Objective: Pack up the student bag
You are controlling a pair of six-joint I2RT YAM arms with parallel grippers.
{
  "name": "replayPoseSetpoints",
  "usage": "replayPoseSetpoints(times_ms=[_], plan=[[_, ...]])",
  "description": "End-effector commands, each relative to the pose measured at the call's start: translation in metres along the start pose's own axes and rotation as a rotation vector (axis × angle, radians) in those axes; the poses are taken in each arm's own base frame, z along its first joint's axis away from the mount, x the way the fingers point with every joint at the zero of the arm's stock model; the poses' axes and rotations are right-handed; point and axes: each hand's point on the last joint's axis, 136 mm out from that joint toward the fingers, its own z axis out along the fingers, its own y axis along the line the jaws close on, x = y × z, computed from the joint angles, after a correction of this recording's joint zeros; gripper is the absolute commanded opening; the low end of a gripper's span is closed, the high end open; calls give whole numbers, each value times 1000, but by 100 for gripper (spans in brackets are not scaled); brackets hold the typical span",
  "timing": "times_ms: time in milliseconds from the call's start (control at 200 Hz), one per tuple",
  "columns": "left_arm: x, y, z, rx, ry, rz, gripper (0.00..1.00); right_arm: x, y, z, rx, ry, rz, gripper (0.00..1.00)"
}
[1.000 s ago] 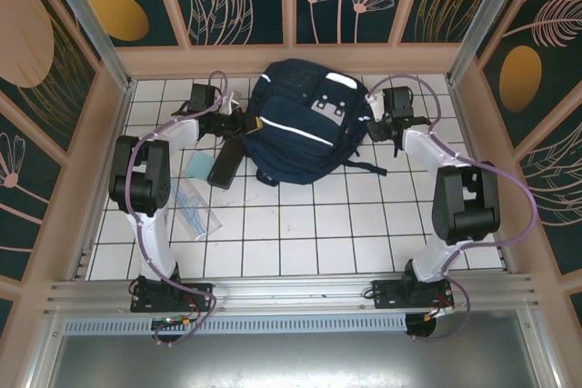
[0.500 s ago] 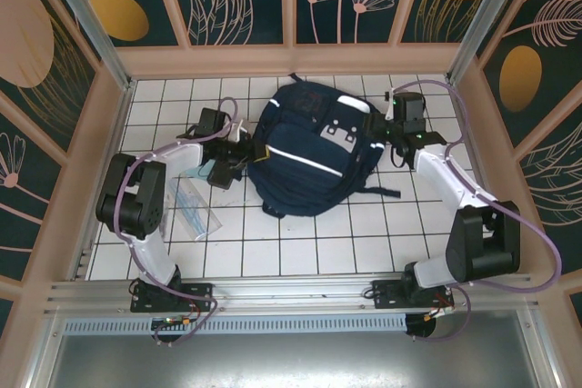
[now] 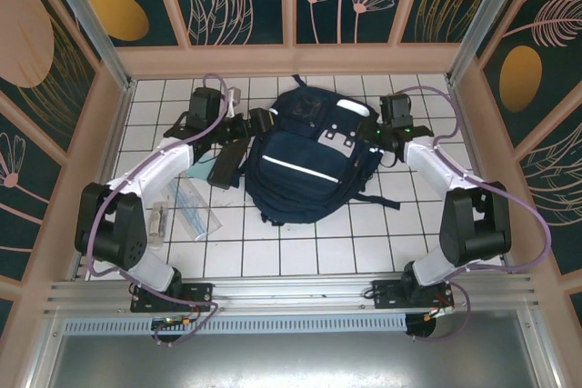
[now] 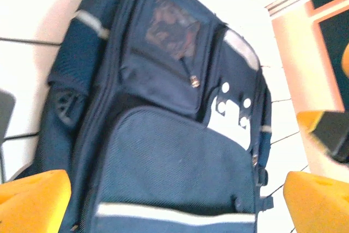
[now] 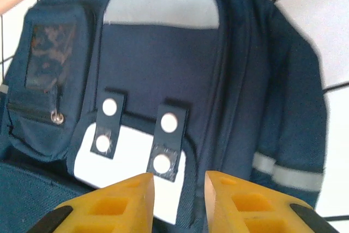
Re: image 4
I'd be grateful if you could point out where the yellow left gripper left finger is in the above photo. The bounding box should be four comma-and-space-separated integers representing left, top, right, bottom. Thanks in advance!
0, 169, 72, 233

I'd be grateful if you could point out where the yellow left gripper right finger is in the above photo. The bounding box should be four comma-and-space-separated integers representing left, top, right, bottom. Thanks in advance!
283, 171, 349, 233

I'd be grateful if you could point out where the navy blue student backpack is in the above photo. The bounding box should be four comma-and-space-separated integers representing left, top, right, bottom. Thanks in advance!
0, 0, 275, 233

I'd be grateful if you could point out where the yellow oval leaf wall panel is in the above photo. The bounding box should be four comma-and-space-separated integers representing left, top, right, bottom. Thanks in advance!
313, 6, 349, 113

